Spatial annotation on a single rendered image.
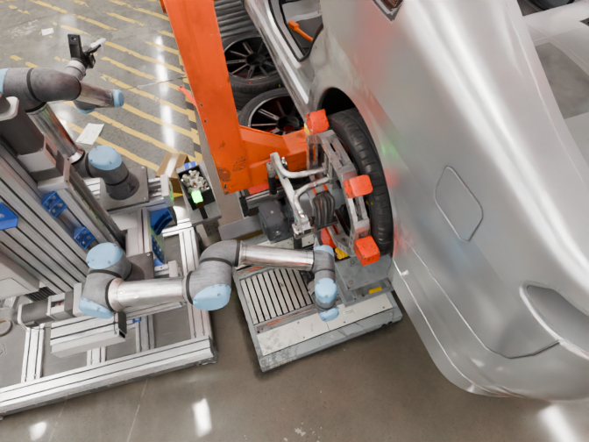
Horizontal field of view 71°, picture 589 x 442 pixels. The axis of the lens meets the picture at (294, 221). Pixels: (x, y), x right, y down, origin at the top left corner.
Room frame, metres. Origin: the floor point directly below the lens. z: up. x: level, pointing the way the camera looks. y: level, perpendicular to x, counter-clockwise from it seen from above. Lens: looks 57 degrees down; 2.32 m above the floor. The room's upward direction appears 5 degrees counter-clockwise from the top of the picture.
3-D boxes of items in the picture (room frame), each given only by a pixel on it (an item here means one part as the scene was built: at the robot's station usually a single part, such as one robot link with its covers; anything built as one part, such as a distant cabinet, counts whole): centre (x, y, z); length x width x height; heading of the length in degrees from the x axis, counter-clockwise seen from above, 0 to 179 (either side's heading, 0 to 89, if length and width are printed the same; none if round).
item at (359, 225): (1.10, -0.19, 0.85); 0.54 x 0.07 x 0.54; 16
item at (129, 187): (1.26, 0.79, 0.87); 0.15 x 0.15 x 0.10
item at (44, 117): (1.27, 0.92, 1.19); 0.15 x 0.12 x 0.55; 86
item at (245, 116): (1.94, -0.01, 0.39); 0.66 x 0.66 x 0.24
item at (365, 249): (0.80, -0.28, 0.85); 0.09 x 0.08 x 0.07; 16
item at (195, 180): (1.47, 0.53, 0.51); 0.20 x 0.14 x 0.13; 23
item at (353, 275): (1.14, -0.35, 0.32); 0.40 x 0.30 x 0.28; 16
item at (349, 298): (1.14, -0.35, 0.13); 0.50 x 0.36 x 0.10; 16
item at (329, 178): (0.97, -0.10, 1.03); 0.19 x 0.18 x 0.11; 106
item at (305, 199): (1.08, -0.12, 0.85); 0.21 x 0.14 x 0.14; 106
